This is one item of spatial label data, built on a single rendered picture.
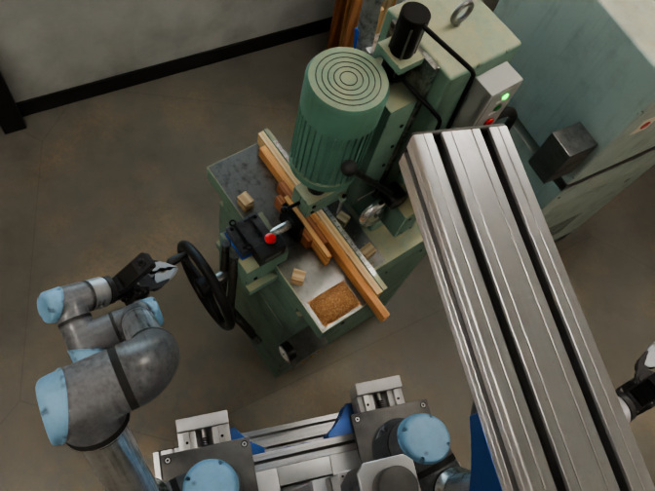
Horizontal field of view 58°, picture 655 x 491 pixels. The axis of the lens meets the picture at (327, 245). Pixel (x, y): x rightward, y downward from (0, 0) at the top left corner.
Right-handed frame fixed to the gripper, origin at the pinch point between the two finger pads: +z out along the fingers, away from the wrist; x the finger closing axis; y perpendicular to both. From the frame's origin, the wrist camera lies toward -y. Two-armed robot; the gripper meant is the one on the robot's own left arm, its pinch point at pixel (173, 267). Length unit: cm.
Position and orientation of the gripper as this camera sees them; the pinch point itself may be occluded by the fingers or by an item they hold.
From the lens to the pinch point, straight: 164.9
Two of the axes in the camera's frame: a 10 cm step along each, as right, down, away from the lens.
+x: 5.7, 7.8, -2.6
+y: -5.4, 6.0, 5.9
